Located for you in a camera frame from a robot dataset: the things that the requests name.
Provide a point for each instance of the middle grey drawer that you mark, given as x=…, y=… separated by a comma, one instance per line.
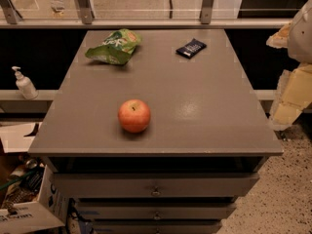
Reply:
x=155, y=210

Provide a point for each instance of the bottom grey drawer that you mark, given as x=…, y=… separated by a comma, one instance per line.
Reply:
x=157, y=227

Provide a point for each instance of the grey metal railing ledge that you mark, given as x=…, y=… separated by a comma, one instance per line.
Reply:
x=99, y=14

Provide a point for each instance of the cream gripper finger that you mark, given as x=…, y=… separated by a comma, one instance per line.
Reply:
x=279, y=39
x=293, y=95

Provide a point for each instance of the grey drawer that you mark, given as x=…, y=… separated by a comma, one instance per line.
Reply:
x=157, y=227
x=155, y=210
x=154, y=185

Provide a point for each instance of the grey drawer cabinet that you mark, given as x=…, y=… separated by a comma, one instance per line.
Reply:
x=205, y=116

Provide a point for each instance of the green chip bag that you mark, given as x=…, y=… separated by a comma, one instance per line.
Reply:
x=117, y=48

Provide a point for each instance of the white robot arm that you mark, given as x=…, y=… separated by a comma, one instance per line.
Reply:
x=300, y=36

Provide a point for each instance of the dark blue rxbar wrapper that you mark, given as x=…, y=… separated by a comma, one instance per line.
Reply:
x=191, y=49

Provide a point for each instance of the top grey drawer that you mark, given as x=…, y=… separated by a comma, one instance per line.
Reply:
x=154, y=185

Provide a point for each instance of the white cardboard box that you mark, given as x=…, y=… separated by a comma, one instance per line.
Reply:
x=47, y=210

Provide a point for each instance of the white pump dispenser bottle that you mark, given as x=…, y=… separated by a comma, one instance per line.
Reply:
x=25, y=85

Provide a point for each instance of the red apple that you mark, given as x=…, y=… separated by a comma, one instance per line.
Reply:
x=134, y=116

